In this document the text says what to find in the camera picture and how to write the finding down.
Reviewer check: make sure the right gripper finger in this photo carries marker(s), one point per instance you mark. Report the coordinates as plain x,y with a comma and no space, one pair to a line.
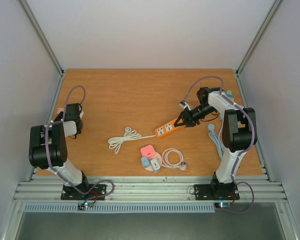
181,119
187,124

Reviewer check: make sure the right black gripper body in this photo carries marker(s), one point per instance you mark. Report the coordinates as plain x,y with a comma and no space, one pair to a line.
188,118

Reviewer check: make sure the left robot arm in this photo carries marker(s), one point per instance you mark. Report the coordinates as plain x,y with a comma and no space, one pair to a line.
48,147

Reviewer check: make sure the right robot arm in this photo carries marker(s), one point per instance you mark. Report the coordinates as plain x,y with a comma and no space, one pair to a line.
239,133

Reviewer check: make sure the teal plug on yellow socket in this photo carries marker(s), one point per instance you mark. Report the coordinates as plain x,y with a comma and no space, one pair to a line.
229,93

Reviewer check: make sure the round pink socket base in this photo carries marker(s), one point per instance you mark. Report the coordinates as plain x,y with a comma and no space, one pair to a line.
158,157

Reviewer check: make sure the coral pink plug adapter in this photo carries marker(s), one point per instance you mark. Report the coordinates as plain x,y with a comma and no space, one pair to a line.
147,151

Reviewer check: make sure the white grey plug adapter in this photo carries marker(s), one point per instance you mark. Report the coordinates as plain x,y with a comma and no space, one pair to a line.
155,165

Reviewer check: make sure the blue plug adapter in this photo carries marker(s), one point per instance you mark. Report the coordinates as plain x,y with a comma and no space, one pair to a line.
145,162

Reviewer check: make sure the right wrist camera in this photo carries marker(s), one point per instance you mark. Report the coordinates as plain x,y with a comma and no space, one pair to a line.
184,105

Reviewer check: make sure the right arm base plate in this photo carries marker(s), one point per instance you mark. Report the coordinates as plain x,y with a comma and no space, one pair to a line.
205,192

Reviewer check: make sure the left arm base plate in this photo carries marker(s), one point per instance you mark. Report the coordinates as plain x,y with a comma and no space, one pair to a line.
68,193

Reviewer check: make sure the grey slotted cable duct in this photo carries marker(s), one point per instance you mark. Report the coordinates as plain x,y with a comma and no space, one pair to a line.
119,208

